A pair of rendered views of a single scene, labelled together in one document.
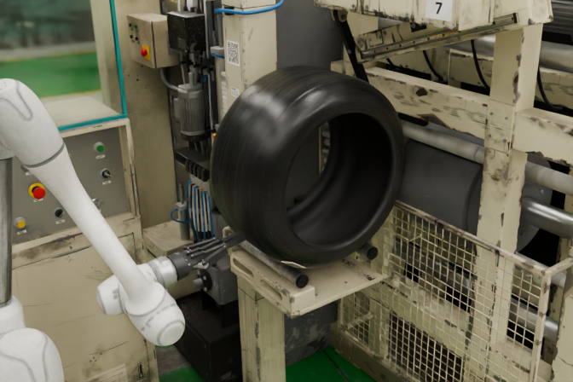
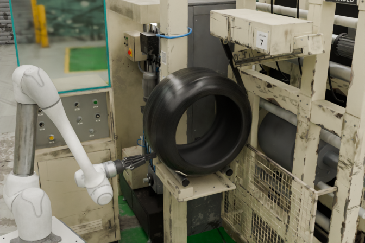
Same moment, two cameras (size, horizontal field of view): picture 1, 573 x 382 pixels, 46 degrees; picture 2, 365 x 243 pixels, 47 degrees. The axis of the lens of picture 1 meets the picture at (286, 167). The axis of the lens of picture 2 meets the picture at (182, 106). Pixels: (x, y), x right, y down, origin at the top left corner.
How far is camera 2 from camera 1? 0.50 m
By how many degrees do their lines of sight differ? 10
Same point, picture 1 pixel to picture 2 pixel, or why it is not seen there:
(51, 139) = (52, 96)
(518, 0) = (304, 40)
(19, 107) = (37, 80)
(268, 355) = (176, 224)
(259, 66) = (176, 65)
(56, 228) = not seen: hidden behind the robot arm
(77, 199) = (64, 126)
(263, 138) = (165, 104)
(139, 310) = (89, 185)
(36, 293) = (56, 174)
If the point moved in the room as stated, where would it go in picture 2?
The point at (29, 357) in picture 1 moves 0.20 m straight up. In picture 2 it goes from (33, 201) to (28, 162)
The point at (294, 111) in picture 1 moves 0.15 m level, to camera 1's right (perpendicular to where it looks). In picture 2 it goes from (183, 91) to (212, 93)
